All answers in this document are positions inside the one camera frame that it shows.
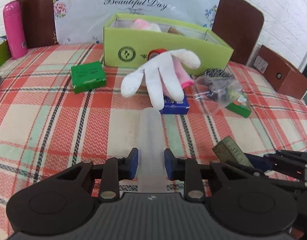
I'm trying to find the pink cloth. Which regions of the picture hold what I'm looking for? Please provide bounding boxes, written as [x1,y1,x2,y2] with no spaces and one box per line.
[159,58,194,101]

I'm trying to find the light green cardboard box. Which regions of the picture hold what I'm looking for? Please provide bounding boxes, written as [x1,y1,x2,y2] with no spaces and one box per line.
[103,14,234,75]

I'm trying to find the pink thermos bottle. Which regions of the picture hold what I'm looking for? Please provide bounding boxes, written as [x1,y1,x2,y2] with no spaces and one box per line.
[3,1,28,59]

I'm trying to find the clear plastic tube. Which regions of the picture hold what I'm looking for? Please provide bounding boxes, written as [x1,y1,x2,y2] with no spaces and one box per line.
[137,108,166,193]

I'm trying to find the floral plastic pillow bag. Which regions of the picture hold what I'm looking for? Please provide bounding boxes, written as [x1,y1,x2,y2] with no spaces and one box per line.
[53,0,220,44]

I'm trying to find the brown wooden headboard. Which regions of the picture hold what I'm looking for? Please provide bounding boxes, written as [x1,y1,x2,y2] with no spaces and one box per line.
[17,0,264,65]

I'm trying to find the red tape roll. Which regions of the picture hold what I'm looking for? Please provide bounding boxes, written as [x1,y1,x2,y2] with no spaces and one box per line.
[147,49,166,61]

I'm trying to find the steel wool scrubber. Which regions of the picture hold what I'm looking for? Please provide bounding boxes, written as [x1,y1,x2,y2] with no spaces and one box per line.
[204,68,235,79]

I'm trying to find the small green open box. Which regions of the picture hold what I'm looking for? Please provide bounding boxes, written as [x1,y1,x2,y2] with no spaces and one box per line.
[0,38,11,67]

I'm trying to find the white glove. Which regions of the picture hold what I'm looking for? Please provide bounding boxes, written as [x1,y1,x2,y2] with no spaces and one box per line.
[121,49,201,111]
[147,23,166,33]

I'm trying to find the olive green small box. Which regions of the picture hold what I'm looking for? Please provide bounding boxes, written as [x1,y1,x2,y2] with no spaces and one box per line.
[213,136,253,167]

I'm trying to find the dark green box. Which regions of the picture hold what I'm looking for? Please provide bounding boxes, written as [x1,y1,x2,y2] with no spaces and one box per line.
[71,61,106,94]

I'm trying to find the brown cardboard box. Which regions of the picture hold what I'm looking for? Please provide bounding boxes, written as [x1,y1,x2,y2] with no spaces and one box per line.
[253,45,307,99]

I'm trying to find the dark blue box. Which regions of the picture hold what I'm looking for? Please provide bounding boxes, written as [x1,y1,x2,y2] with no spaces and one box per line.
[159,96,190,115]

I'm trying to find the clear plastic cup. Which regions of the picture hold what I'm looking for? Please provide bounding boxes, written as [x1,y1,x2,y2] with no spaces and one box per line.
[193,75,242,115]

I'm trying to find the green colourful small box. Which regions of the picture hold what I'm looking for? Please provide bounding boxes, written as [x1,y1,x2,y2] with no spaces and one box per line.
[226,92,252,118]

